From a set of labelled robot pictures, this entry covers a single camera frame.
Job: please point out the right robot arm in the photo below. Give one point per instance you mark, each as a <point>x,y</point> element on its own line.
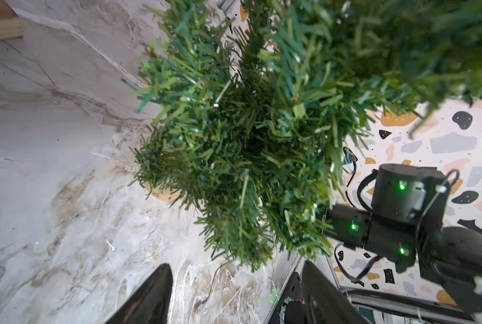
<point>404,224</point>

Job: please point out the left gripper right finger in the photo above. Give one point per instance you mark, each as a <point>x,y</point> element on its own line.
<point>323,302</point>

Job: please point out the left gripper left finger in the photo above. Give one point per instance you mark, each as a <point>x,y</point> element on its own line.
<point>150,303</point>

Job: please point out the left green christmas tree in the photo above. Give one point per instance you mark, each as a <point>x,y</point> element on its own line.
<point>254,119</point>

